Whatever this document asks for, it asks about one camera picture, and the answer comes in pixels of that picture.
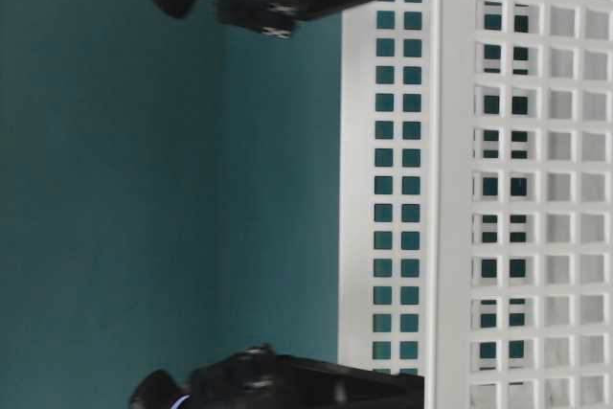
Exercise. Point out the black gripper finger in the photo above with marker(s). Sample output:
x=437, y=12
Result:
x=407, y=401

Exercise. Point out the black bottom gripper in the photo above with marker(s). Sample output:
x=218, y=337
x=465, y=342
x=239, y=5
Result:
x=254, y=378

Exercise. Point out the white plastic lattice basket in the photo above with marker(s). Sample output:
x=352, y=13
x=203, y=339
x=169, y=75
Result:
x=475, y=235

